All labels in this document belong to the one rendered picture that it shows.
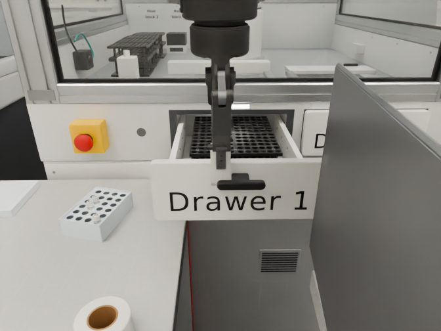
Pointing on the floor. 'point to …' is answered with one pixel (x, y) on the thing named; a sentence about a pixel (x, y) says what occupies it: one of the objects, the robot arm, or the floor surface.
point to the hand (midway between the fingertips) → (220, 165)
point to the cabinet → (232, 261)
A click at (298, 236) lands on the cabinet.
